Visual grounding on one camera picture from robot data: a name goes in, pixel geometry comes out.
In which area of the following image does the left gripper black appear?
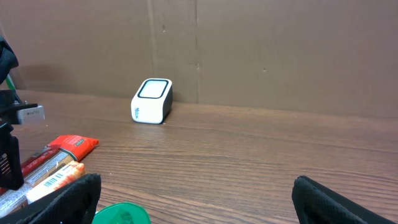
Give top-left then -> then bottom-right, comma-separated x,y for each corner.
1,90 -> 38,190

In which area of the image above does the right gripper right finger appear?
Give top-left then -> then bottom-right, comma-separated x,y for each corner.
292,175 -> 394,224

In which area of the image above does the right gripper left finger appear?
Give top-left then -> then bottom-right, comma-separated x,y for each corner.
1,174 -> 101,224

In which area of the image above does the orange tissue packet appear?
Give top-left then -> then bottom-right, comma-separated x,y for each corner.
25,161 -> 86,204

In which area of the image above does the green lid Knorr jar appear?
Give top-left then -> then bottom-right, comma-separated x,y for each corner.
92,202 -> 151,224

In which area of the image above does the red snack bar packet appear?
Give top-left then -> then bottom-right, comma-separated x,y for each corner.
1,135 -> 99,217

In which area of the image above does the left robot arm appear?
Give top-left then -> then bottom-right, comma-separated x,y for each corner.
1,37 -> 37,190

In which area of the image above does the white barcode scanner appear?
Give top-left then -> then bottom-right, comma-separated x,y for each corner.
131,78 -> 173,124

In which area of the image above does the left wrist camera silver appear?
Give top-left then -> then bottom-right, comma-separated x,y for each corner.
16,105 -> 45,124

